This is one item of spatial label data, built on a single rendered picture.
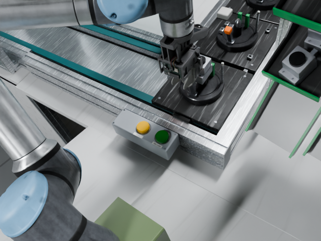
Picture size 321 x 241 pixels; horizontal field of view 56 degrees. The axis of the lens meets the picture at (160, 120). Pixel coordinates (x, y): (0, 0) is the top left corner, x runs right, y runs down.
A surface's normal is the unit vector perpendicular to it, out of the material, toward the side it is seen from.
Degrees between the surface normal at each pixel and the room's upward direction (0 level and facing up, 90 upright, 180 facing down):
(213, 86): 0
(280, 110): 45
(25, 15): 81
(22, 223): 49
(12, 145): 57
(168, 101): 0
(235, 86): 0
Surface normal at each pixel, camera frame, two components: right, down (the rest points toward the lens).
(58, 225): 0.63, -0.19
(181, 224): -0.15, -0.56
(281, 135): -0.58, 0.07
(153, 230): -0.59, -0.75
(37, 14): 0.11, 0.71
